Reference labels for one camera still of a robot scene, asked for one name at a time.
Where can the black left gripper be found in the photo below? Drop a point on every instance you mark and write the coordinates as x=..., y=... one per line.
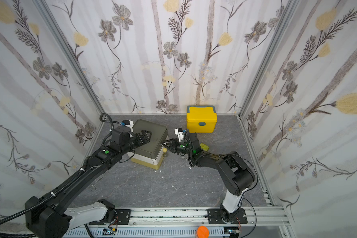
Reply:
x=147, y=140

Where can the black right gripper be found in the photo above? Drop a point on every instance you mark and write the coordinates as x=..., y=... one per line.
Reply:
x=176, y=146

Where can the three-drawer cabinet olive white yellow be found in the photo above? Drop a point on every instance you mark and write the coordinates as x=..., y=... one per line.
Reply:
x=150, y=154

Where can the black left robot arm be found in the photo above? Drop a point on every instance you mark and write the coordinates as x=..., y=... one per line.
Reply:
x=50, y=218

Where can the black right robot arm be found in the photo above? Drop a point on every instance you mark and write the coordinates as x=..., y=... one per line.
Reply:
x=238, y=177

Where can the small yellow-green block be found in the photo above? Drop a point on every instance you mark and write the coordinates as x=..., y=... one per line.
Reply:
x=204, y=147

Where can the yellow storage box grey latch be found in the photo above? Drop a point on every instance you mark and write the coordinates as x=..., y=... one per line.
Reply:
x=201, y=118

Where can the orange round cap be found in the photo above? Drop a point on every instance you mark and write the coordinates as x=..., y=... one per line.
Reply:
x=202, y=232

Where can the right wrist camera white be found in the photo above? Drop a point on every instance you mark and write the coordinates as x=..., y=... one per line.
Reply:
x=181, y=134

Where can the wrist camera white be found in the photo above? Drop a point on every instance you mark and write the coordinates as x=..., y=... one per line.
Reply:
x=127, y=123
x=181, y=134

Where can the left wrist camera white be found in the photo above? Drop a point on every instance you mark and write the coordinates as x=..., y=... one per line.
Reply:
x=127, y=123

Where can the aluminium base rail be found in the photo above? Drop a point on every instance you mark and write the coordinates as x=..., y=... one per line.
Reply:
x=251, y=222

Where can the aluminium frame corner post left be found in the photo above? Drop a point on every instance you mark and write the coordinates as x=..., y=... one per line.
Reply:
x=68, y=52

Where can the aluminium frame corner post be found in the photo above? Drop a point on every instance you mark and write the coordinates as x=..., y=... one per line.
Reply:
x=269, y=54
x=68, y=52

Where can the aluminium frame corner post right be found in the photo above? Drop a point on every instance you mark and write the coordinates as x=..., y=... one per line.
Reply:
x=269, y=54

